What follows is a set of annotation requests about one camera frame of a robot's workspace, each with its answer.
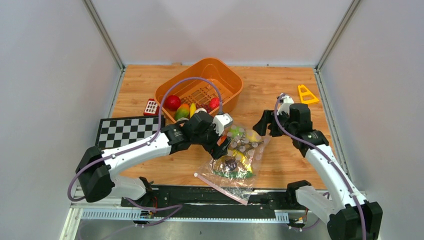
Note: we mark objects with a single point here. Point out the red orange peach toy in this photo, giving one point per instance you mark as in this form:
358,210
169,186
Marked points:
222,139

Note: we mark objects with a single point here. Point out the red apple toy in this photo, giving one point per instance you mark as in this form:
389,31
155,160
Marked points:
172,102

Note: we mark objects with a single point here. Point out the yellow pear toy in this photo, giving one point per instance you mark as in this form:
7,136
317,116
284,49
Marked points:
253,136

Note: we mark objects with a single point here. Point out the white mushroom toy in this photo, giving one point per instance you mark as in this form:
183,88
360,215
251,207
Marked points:
201,109

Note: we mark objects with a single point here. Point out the small yellow fruit toy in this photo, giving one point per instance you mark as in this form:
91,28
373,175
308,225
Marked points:
192,109

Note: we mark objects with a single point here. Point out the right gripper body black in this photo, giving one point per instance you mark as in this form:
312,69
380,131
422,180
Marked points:
290,127

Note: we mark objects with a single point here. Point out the checkerboard calibration board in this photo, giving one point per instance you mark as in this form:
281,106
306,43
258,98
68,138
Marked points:
121,131

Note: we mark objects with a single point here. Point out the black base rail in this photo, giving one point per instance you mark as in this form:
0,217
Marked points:
199,202

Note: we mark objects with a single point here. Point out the brown longan cluster toy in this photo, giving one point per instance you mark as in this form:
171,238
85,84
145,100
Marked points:
243,145

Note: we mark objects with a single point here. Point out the orange green mango toy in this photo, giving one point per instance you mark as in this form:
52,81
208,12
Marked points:
182,112

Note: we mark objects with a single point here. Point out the red white block toy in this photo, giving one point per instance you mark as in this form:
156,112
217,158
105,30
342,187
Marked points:
151,108

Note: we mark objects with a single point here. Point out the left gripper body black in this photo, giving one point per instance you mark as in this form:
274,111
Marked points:
208,140

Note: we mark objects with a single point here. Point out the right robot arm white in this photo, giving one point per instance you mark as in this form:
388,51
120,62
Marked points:
347,213

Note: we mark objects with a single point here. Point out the red strawberry toy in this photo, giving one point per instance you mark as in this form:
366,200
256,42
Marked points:
214,103

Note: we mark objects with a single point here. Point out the yellow banana toy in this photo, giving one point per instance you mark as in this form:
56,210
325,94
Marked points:
245,163

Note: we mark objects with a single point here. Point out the yellow triangle bracket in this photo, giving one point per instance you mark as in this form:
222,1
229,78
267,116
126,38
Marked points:
306,96

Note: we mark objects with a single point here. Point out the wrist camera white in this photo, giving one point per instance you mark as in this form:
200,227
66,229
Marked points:
285,102
221,122

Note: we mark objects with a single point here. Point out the orange plastic basket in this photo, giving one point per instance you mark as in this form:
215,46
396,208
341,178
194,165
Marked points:
199,92

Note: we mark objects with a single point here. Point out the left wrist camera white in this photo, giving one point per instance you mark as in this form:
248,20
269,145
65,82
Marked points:
221,122

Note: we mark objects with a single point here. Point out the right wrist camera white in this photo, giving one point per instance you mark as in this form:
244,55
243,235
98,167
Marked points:
285,102

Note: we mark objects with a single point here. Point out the clear zip top bag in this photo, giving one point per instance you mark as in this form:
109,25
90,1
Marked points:
239,190

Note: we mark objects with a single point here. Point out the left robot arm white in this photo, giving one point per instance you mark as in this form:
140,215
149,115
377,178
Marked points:
98,172

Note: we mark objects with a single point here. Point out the green apple toy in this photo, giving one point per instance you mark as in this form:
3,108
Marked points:
235,132

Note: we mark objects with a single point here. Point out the purple grapes toy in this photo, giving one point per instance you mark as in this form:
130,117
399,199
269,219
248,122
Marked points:
207,108

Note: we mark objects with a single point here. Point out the green cucumber toy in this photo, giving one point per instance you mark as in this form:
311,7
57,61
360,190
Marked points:
233,174

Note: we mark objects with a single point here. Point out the dark purple fig toy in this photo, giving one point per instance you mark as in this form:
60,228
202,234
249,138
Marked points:
230,164

